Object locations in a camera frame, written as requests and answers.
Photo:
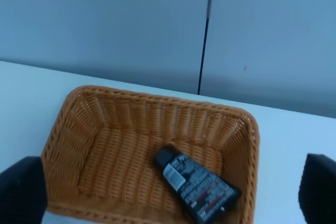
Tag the orange wicker basket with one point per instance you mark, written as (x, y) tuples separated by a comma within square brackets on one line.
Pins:
[(98, 159)]

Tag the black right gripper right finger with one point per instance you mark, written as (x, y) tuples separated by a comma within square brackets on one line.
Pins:
[(316, 194)]

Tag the black face wash tube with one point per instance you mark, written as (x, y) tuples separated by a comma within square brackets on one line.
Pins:
[(203, 194)]

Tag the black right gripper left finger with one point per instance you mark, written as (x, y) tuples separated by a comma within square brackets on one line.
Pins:
[(23, 192)]

